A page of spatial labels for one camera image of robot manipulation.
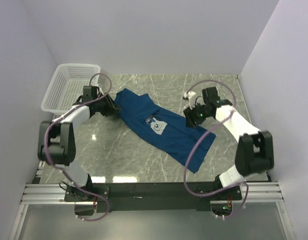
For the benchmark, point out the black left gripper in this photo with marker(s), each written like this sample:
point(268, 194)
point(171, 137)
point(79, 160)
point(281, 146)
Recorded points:
point(112, 107)

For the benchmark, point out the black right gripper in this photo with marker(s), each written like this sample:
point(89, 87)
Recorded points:
point(190, 117)

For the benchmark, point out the blue printed t-shirt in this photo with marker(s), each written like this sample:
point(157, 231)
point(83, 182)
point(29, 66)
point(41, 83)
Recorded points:
point(158, 126)

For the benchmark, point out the white perforated plastic basket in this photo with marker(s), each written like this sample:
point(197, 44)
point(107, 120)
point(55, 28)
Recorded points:
point(67, 85)

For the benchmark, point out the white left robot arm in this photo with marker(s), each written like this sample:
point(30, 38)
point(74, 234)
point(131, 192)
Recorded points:
point(56, 141)

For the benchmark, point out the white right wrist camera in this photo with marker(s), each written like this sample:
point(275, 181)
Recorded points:
point(191, 96)

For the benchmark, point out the aluminium frame rail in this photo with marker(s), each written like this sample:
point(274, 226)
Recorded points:
point(255, 192)

